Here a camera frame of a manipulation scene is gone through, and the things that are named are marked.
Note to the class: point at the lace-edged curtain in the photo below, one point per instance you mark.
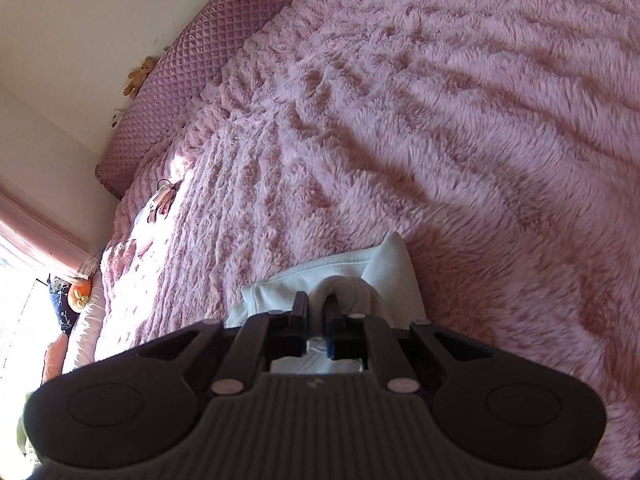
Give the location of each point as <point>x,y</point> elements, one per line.
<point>45,235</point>

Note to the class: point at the pink quilted headboard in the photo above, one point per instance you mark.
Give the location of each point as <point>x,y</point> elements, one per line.
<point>200,60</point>

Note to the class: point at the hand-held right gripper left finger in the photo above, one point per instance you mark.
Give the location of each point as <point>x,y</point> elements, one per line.
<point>300,325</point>

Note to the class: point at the brown teddy bear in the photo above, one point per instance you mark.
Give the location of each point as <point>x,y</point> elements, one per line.
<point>137,76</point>

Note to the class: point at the orange plush toy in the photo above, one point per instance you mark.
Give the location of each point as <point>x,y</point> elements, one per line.
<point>80,297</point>

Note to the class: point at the cream bed cushion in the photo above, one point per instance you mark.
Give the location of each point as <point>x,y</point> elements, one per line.
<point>85,332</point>

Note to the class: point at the small brown accessory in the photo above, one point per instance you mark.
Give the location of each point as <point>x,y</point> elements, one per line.
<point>167,187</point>

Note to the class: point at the pink cloth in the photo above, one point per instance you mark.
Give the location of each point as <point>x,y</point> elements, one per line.
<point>150,215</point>

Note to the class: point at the pink pillow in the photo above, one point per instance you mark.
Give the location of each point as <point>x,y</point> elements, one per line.
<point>52,362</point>

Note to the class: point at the pink fluffy blanket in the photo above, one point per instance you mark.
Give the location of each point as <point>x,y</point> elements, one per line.
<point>425,135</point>

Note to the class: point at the green cushion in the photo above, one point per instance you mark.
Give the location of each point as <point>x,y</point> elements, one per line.
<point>22,435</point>

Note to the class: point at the navy patterned pillow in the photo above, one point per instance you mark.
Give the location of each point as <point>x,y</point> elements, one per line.
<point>60,307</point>

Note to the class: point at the white printed sweatshirt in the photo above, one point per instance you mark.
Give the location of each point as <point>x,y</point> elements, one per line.
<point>390,280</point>

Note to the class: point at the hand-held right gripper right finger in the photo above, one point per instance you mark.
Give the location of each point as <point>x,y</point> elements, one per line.
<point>334,342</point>

